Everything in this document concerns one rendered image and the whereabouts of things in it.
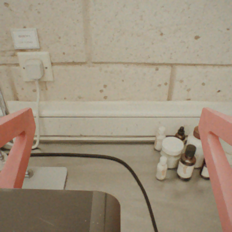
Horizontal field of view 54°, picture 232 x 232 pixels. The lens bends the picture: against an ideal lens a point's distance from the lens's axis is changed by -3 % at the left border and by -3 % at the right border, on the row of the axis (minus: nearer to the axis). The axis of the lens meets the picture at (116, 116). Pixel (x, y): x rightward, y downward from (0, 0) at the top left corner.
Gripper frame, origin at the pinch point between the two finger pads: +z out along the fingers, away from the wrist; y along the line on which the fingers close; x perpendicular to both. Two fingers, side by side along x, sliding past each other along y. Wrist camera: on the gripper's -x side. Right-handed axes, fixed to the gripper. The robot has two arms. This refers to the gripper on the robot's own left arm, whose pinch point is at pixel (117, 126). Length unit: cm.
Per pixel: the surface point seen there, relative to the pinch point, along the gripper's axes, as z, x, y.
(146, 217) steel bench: 18.2, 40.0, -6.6
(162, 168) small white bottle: 28.7, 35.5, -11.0
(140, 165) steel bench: 34, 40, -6
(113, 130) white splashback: 44, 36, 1
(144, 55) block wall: 48, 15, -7
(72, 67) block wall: 48, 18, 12
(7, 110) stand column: 28.5, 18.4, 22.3
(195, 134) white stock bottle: 34.5, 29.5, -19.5
